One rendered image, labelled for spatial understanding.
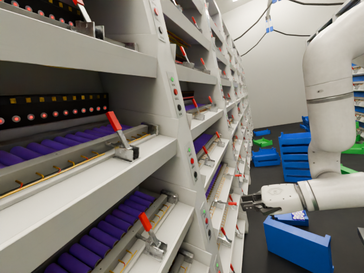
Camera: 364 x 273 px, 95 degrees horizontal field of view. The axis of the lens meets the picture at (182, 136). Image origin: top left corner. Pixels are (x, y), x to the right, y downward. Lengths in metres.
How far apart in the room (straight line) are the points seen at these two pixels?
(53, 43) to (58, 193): 0.18
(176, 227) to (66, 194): 0.27
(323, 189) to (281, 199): 0.10
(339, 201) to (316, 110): 0.24
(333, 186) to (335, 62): 0.31
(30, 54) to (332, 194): 0.66
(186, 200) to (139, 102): 0.30
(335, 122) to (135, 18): 0.54
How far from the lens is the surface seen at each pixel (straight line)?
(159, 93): 0.44
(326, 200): 0.61
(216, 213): 0.79
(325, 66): 0.53
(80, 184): 0.26
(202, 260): 0.63
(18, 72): 0.46
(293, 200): 0.59
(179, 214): 0.48
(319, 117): 0.54
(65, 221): 0.24
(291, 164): 1.99
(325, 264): 1.24
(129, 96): 0.49
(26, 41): 0.26
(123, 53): 0.35
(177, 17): 0.71
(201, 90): 1.12
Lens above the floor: 0.99
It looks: 10 degrees down
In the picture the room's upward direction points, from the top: 14 degrees counter-clockwise
